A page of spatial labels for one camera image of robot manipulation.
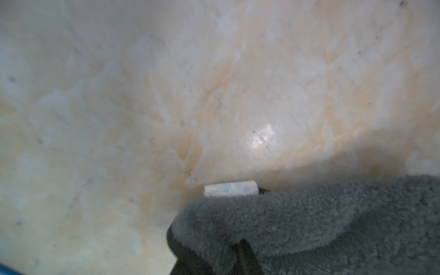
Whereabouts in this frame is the grey blue cleaning cloth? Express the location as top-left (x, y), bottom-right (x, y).
top-left (167, 175), bottom-right (440, 275)

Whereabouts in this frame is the blue rubber boot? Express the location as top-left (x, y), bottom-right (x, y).
top-left (0, 264), bottom-right (23, 275)

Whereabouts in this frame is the white cloth label tag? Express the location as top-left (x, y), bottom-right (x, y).
top-left (203, 181), bottom-right (260, 197)

